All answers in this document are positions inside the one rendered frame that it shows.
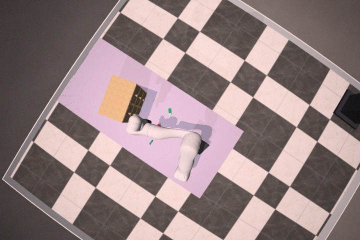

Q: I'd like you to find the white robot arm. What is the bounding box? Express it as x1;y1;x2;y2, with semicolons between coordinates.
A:
126;115;202;182

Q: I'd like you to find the small wooden chest of drawers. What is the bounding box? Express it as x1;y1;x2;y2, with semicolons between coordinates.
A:
98;75;147;123

